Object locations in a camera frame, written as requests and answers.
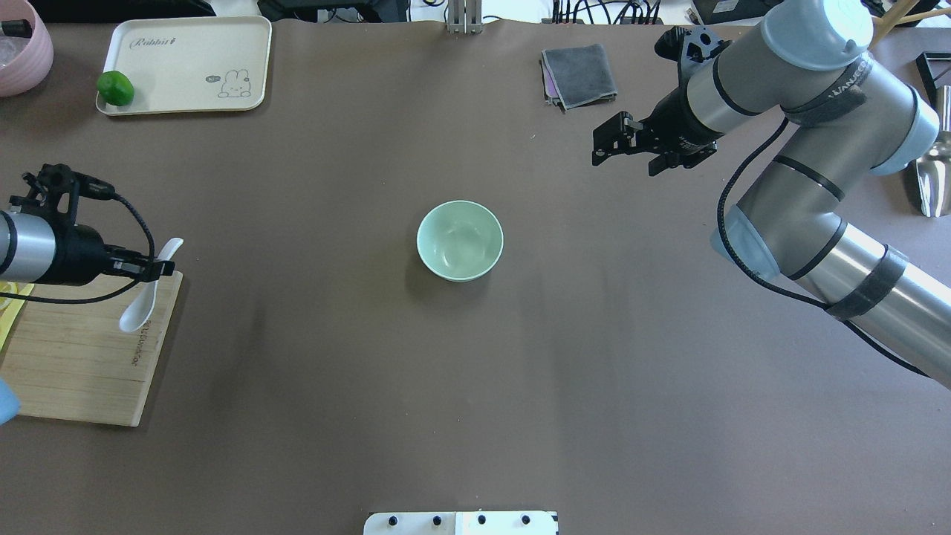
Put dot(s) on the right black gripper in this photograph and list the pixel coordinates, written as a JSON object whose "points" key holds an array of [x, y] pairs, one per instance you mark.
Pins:
{"points": [[677, 122]]}

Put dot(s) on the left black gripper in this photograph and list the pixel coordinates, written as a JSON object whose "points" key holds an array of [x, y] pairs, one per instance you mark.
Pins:
{"points": [[76, 253]]}

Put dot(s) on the white ceramic spoon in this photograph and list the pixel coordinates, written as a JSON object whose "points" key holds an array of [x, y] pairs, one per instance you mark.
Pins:
{"points": [[141, 308]]}

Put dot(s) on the mint green bowl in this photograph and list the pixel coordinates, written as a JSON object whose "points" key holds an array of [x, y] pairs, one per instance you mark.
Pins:
{"points": [[460, 241]]}

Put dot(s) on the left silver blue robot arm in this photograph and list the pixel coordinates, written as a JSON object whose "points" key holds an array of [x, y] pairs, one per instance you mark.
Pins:
{"points": [[30, 247]]}

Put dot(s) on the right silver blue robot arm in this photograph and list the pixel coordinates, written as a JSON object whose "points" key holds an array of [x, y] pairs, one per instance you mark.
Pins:
{"points": [[853, 118]]}

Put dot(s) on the pink bowl of ice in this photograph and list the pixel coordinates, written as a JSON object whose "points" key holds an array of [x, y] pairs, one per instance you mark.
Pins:
{"points": [[33, 62]]}

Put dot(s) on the grey folded cloth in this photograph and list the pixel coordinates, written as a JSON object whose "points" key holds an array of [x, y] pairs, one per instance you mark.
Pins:
{"points": [[574, 77]]}

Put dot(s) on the bamboo cutting board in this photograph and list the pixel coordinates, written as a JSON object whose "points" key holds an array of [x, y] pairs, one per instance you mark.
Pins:
{"points": [[72, 362]]}

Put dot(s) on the yellow plastic knife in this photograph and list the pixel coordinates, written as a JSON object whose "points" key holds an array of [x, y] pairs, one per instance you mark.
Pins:
{"points": [[10, 307]]}

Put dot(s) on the green lime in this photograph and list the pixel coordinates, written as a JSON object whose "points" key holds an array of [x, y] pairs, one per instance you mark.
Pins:
{"points": [[115, 88]]}

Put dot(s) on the cream rabbit tray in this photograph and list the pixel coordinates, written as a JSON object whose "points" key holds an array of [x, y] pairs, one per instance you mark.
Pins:
{"points": [[196, 64]]}

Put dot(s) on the steel muddler black tip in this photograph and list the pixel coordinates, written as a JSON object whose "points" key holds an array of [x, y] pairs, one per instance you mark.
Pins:
{"points": [[17, 28]]}

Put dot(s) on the wooden mug tree stand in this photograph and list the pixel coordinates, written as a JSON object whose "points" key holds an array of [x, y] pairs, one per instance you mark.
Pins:
{"points": [[899, 14]]}

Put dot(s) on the metal scoop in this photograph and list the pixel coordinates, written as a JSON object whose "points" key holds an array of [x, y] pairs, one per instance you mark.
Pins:
{"points": [[926, 178]]}

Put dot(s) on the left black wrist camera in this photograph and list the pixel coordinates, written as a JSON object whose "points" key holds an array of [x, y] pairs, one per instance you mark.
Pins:
{"points": [[54, 193]]}

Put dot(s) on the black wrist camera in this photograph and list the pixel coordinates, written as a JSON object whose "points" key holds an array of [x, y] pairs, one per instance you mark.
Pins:
{"points": [[54, 193], [690, 48]]}

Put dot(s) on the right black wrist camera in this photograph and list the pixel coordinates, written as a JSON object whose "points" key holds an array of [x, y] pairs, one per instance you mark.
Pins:
{"points": [[690, 48]]}

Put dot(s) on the aluminium frame post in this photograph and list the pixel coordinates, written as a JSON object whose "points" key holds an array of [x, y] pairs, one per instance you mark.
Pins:
{"points": [[464, 16]]}

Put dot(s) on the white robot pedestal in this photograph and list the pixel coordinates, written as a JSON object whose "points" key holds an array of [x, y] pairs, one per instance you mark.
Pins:
{"points": [[463, 522]]}

